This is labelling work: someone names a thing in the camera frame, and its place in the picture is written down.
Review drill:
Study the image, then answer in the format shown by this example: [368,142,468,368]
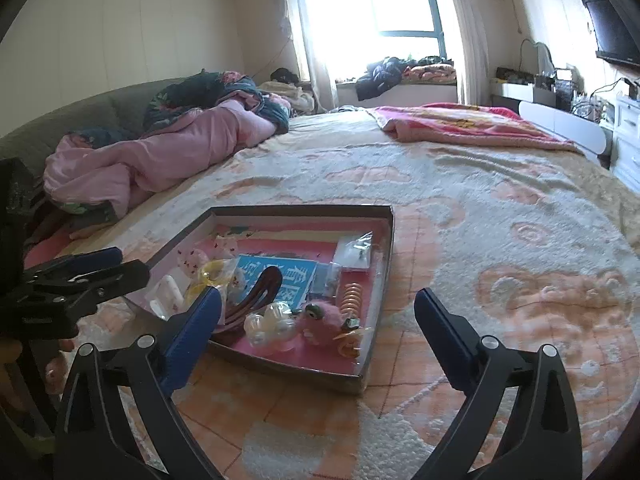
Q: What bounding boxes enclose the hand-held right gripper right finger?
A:
[414,287,583,480]

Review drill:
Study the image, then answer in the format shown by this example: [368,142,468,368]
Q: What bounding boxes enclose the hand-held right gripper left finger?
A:
[52,285,223,480]

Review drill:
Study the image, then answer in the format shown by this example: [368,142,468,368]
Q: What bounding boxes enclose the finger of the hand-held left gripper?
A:
[22,246,124,287]
[29,260,152,307]

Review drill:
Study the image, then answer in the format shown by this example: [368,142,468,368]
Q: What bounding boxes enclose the shallow cardboard box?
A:
[122,204,396,395]

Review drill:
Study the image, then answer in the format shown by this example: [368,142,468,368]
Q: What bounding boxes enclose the pink fluffy hair clip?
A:
[295,301,346,346]

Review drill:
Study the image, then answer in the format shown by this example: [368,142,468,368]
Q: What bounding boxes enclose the person's left hand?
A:
[0,337,76,411]

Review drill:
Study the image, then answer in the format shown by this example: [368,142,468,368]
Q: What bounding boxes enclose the clear bag with red dots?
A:
[175,235,238,271]

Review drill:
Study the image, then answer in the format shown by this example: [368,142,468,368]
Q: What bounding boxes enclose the brown hair clip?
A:
[215,266,285,333]

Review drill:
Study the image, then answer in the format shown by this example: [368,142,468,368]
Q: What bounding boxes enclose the orange claw clip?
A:
[335,327,363,358]

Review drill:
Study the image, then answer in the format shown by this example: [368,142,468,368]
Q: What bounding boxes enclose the small clear earring bag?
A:
[332,232,376,271]

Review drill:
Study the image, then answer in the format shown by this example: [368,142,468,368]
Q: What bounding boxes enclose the beige orange plush bedspread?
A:
[50,110,640,480]

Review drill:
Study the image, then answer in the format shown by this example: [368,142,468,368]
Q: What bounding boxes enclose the small bag with dark beads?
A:
[307,260,343,296]

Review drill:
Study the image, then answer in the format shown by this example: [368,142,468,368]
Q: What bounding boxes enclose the pink quilt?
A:
[42,99,281,216]

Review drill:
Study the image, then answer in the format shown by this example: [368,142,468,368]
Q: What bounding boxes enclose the grey green headboard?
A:
[0,77,201,181]

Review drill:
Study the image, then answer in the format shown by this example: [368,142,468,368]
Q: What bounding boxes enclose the dark floral quilt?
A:
[142,70,291,136]

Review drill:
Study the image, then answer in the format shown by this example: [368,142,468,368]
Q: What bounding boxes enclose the red pink blanket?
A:
[367,102,583,153]

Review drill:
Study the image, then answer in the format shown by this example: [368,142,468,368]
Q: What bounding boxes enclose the white window seat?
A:
[335,82,458,108]

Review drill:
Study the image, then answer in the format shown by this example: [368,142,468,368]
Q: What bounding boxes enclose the white bed footboard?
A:
[517,100,613,161]

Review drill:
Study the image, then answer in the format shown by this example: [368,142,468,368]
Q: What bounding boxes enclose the cluttered white desk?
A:
[490,67,576,111]

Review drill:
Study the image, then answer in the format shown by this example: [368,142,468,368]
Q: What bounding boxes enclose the dark jacket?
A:
[356,56,416,101]

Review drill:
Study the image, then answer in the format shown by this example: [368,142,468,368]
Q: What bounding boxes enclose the floral cushion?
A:
[405,55,457,86]

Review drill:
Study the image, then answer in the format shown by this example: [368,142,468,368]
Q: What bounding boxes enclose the white drawer cabinet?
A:
[610,92,640,181]

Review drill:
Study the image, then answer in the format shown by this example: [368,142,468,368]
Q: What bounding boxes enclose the sheer curtain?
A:
[425,0,493,106]
[277,0,336,111]

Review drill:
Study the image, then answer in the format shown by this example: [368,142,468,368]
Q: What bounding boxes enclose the window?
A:
[305,0,446,81]

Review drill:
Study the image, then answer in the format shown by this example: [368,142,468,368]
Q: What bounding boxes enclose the black television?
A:
[581,0,640,67]

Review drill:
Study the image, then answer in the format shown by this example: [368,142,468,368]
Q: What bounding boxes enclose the yellow hair tie in bag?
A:
[187,257,241,301]

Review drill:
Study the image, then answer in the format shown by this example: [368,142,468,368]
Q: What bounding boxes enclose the orange spiral hair tie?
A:
[341,282,363,313]

